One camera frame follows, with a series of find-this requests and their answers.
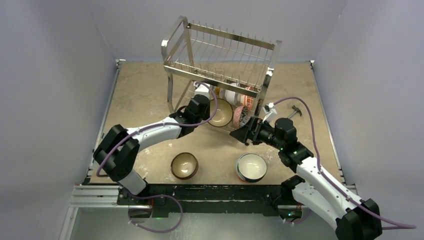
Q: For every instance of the patterned bowl under brown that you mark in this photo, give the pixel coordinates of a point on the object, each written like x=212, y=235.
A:
x=184, y=166

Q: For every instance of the white blue-rimmed bowl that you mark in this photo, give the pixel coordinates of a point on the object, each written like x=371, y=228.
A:
x=251, y=168

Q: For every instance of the steel two-tier dish rack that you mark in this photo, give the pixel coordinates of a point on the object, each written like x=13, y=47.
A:
x=226, y=60

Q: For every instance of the orange patterned bowl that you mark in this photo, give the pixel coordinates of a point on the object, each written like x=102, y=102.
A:
x=246, y=101

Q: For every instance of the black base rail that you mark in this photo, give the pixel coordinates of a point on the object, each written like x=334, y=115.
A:
x=267, y=200

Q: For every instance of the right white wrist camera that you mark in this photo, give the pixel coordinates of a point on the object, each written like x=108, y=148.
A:
x=270, y=112

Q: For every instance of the brown glazed bowl stack top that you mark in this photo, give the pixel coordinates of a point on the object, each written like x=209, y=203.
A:
x=223, y=115

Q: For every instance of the aluminium frame rail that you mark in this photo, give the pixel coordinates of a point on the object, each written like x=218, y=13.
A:
x=103, y=196

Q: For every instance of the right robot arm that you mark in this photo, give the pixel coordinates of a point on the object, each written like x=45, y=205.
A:
x=351, y=217

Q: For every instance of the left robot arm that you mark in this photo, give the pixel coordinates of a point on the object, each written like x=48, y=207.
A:
x=117, y=152

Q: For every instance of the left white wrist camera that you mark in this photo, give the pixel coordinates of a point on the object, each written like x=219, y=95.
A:
x=202, y=89

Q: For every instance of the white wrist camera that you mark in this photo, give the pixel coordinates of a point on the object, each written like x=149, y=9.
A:
x=202, y=89
x=270, y=112

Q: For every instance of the small black hammer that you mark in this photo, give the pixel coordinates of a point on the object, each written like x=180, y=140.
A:
x=296, y=111

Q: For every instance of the black leaf patterned bowl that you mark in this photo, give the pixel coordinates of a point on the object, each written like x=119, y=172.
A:
x=240, y=116

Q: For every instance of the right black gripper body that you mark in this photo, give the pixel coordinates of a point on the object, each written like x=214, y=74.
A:
x=251, y=130

